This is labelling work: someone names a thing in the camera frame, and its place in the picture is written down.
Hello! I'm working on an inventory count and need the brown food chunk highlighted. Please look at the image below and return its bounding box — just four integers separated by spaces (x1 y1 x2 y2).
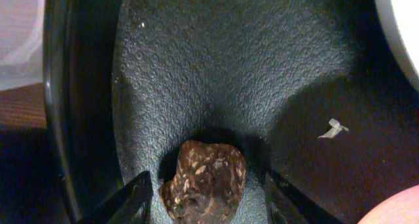
159 140 246 224

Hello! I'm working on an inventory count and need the clear plastic bin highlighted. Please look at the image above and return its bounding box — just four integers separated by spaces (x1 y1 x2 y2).
1 0 45 90

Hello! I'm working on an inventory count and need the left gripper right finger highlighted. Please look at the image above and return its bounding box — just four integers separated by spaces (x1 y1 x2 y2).
264 170 342 224

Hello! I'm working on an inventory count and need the round black serving tray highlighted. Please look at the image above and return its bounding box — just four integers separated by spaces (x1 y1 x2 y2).
43 0 418 223

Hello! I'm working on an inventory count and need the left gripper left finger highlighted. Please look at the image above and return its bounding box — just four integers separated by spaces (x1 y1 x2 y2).
77 171 153 224

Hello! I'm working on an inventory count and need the light grey plate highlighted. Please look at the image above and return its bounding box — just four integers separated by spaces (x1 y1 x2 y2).
374 0 418 90

